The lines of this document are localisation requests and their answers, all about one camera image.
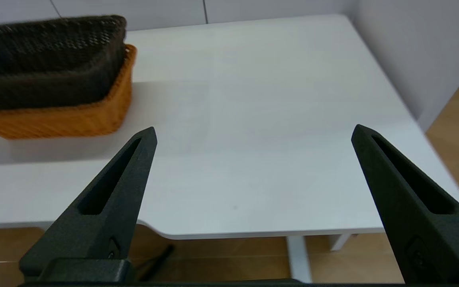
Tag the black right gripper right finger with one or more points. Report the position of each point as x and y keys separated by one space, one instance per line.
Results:
x=416 y=227

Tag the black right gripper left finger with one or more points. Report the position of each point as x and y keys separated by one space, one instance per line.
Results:
x=106 y=223

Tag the orange wicker basket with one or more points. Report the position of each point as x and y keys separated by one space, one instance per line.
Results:
x=74 y=119

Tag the dark brown wicker basket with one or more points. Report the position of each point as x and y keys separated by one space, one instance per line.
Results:
x=46 y=75

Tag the white table leg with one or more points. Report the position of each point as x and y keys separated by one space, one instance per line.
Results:
x=340 y=241
x=298 y=259

